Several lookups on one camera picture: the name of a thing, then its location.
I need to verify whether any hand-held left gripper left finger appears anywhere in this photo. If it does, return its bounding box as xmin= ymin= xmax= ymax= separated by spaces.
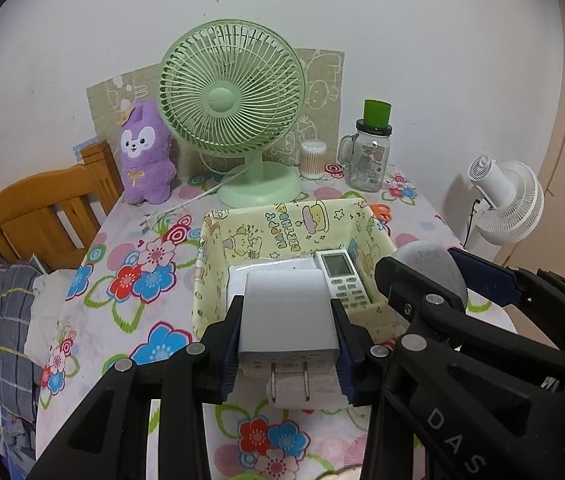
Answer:
xmin=27 ymin=295 xmax=244 ymax=480

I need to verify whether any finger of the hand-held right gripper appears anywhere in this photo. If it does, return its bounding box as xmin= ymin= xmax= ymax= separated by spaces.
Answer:
xmin=375 ymin=256 xmax=493 ymax=391
xmin=446 ymin=247 xmax=565 ymax=333

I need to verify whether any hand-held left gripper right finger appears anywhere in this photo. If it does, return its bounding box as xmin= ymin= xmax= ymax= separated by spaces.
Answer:
xmin=331 ymin=299 xmax=423 ymax=480

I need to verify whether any white egg-shaped object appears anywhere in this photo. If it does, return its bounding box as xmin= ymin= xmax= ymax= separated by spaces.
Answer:
xmin=393 ymin=241 xmax=469 ymax=307

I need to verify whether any white remote control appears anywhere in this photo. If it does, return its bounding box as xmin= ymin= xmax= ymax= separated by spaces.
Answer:
xmin=313 ymin=249 xmax=374 ymax=311

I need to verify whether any white power adapter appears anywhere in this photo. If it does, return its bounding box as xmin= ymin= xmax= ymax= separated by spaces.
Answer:
xmin=237 ymin=269 xmax=343 ymax=403

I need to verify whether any yellow printed storage box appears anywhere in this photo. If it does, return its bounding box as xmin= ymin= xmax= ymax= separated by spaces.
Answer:
xmin=191 ymin=197 xmax=403 ymax=346

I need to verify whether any white flat box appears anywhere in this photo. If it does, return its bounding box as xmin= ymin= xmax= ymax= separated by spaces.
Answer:
xmin=226 ymin=258 xmax=319 ymax=311

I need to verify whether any white floor fan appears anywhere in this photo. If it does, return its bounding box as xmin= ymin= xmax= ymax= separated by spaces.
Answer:
xmin=462 ymin=156 xmax=545 ymax=251

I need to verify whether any floral tablecloth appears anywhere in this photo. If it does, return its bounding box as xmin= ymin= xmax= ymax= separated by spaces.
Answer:
xmin=35 ymin=162 xmax=518 ymax=480

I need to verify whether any glass jar with green lid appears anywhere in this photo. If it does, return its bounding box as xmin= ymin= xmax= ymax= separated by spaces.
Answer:
xmin=337 ymin=100 xmax=394 ymax=193

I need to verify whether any cotton swab container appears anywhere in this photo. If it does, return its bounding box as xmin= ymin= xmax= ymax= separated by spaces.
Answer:
xmin=299 ymin=140 xmax=328 ymax=180

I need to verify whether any purple plush toy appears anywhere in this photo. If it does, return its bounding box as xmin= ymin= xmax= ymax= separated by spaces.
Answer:
xmin=118 ymin=99 xmax=179 ymax=206

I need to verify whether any patterned beige board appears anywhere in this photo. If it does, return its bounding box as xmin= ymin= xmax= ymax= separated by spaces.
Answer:
xmin=86 ymin=47 xmax=345 ymax=178

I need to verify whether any wooden bed headboard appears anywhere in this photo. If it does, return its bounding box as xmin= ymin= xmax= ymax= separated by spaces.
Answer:
xmin=0 ymin=140 xmax=126 ymax=273

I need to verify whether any green desk fan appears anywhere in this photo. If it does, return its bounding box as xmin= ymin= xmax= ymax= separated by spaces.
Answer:
xmin=159 ymin=19 xmax=307 ymax=209

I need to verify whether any white fan power cable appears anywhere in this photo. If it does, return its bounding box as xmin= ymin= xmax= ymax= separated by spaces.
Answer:
xmin=140 ymin=167 xmax=248 ymax=233

